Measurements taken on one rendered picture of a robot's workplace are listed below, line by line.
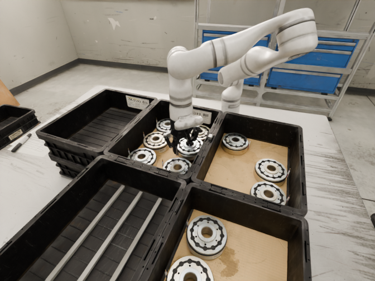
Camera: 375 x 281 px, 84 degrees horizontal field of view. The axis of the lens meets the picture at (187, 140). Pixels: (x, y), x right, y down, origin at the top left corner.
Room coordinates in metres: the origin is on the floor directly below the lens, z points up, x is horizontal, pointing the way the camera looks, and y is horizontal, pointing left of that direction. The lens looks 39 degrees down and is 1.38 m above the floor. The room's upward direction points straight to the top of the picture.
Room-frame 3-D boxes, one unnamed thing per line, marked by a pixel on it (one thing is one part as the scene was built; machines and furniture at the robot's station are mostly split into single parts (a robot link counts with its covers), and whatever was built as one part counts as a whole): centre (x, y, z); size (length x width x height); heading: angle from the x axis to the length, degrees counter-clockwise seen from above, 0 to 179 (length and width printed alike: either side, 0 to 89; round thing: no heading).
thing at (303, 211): (0.50, -0.22, 0.92); 0.40 x 0.30 x 0.02; 158
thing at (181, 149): (0.59, -0.01, 0.88); 0.10 x 0.10 x 0.01
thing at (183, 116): (0.56, 0.01, 1.04); 0.11 x 0.09 x 0.06; 24
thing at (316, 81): (2.22, -1.28, 0.60); 0.72 x 0.03 x 0.56; 74
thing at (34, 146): (0.89, 0.75, 0.70); 0.33 x 0.23 x 0.01; 164
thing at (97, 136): (0.72, 0.34, 0.87); 0.40 x 0.30 x 0.11; 158
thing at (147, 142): (0.64, 0.12, 0.86); 0.10 x 0.10 x 0.01
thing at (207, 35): (2.44, -0.51, 0.60); 0.72 x 0.03 x 0.56; 74
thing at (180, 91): (0.58, 0.02, 1.14); 0.09 x 0.07 x 0.15; 6
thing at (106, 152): (0.61, 0.06, 0.92); 0.40 x 0.30 x 0.02; 158
